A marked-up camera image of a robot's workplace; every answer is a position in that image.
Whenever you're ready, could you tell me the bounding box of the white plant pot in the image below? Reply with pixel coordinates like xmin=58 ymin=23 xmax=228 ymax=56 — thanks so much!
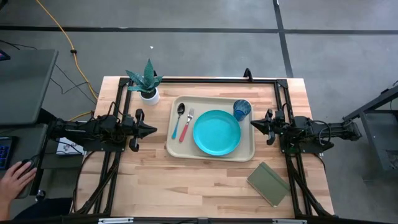
xmin=139 ymin=87 xmax=160 ymax=106

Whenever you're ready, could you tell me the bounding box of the turquoise plate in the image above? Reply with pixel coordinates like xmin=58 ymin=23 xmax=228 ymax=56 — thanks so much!
xmin=192 ymin=110 xmax=242 ymax=156

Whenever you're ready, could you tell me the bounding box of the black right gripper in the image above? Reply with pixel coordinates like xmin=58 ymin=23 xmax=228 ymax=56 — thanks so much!
xmin=250 ymin=109 xmax=276 ymax=146

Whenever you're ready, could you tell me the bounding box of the blue translucent cup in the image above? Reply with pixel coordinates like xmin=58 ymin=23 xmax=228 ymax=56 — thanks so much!
xmin=233 ymin=99 xmax=252 ymax=122

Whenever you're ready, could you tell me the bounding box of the silver fork with red handle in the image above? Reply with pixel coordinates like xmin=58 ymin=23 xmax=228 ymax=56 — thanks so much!
xmin=178 ymin=108 xmax=195 ymax=143

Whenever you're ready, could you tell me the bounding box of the black keyboard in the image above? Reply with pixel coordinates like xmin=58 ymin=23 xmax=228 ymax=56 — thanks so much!
xmin=0 ymin=136 xmax=15 ymax=170

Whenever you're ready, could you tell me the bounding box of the black spoon with blue handle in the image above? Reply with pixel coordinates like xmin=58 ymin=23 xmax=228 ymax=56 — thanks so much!
xmin=171 ymin=103 xmax=186 ymax=140

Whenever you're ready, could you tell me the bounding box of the person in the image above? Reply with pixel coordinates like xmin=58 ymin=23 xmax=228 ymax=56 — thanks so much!
xmin=0 ymin=161 xmax=74 ymax=220

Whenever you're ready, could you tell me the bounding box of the green notebook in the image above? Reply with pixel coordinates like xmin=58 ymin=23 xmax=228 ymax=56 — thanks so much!
xmin=247 ymin=161 xmax=290 ymax=208

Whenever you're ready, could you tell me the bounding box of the black computer mouse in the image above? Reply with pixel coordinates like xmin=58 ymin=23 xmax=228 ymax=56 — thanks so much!
xmin=17 ymin=157 xmax=39 ymax=200

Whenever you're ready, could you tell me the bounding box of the grey lower desk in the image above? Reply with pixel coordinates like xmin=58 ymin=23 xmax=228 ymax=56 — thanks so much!
xmin=0 ymin=124 xmax=50 ymax=200

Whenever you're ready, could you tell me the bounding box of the white printed paper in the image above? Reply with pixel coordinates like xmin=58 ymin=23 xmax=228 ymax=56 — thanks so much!
xmin=55 ymin=136 xmax=86 ymax=156

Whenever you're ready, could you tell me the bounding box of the grey desk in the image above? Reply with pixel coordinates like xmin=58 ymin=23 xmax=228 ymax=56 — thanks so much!
xmin=0 ymin=49 xmax=59 ymax=126
xmin=0 ymin=124 xmax=50 ymax=200

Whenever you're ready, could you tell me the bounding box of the green snake plant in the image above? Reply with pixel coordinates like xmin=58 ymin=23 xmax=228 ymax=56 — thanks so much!
xmin=125 ymin=58 xmax=164 ymax=94

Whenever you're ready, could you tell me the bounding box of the black side table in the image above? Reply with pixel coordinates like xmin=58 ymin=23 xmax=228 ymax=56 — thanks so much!
xmin=341 ymin=85 xmax=398 ymax=181

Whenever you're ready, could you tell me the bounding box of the beige plastic tray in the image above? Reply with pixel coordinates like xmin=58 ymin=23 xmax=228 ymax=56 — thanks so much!
xmin=165 ymin=95 xmax=256 ymax=162

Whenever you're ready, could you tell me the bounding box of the yellow cable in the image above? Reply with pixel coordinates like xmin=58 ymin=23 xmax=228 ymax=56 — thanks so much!
xmin=35 ymin=0 xmax=100 ymax=122

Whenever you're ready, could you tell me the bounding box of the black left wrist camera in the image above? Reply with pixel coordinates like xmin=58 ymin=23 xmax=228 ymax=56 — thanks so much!
xmin=123 ymin=115 xmax=136 ymax=130

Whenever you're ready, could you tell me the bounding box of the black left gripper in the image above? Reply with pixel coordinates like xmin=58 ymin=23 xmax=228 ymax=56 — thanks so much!
xmin=129 ymin=108 xmax=158 ymax=153

